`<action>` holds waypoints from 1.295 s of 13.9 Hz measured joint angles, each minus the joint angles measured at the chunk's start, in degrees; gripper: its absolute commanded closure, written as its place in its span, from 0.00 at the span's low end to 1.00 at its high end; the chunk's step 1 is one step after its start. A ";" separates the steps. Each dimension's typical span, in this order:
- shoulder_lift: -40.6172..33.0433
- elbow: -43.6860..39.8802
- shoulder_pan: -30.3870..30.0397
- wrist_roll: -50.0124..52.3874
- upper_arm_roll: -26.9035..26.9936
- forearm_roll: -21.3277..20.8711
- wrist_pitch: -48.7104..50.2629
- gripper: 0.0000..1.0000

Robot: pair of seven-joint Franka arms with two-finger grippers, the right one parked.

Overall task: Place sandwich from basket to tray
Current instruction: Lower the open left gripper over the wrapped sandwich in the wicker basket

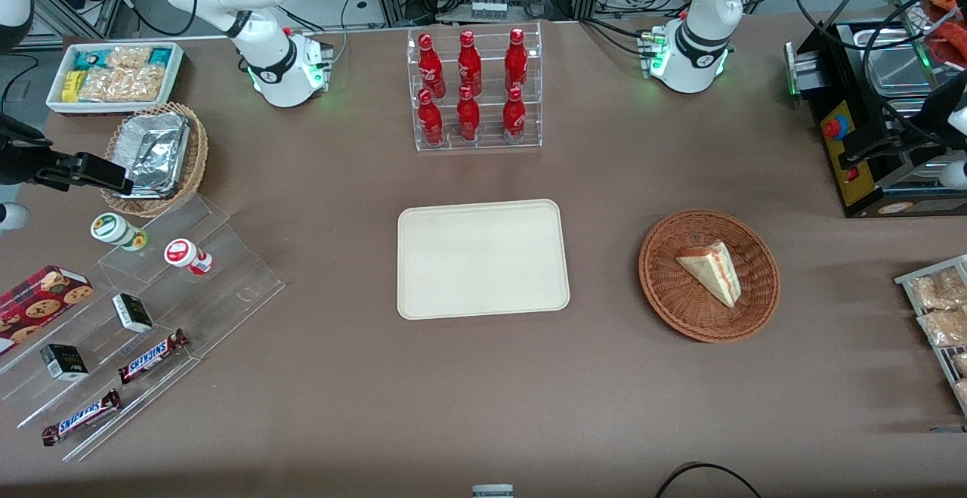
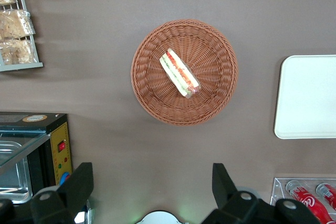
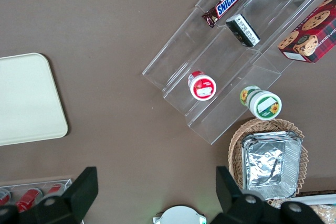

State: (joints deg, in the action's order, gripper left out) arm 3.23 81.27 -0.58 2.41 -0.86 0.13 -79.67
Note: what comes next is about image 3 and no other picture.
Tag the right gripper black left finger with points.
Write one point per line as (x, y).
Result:
(78, 195)

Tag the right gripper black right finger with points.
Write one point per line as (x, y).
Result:
(233, 203)

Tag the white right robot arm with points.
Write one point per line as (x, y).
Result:
(181, 217)

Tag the light wicker basket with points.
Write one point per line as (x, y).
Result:
(235, 155)

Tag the aluminium foil tray stack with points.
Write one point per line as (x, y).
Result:
(270, 163)

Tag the cream plastic tray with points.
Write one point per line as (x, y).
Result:
(29, 98)

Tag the clear acrylic bottle rack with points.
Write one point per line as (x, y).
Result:
(65, 183)

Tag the red cola bottle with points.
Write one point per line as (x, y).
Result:
(4, 197)
(29, 199)
(53, 190)

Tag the white snack crate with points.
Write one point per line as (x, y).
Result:
(323, 200)

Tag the clear bag of crackers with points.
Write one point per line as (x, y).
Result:
(326, 213)

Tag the green sunflower yogurt cup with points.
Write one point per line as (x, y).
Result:
(263, 104)

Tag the red strawberry yogurt cup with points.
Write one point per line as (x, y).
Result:
(203, 89)

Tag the clear acrylic stepped stand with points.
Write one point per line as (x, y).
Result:
(210, 58)

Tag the black box with white label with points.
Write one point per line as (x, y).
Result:
(242, 30)

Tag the red tartan cookie box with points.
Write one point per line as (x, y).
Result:
(312, 32)

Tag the Snickers chocolate bar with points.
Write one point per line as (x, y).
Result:
(228, 1)

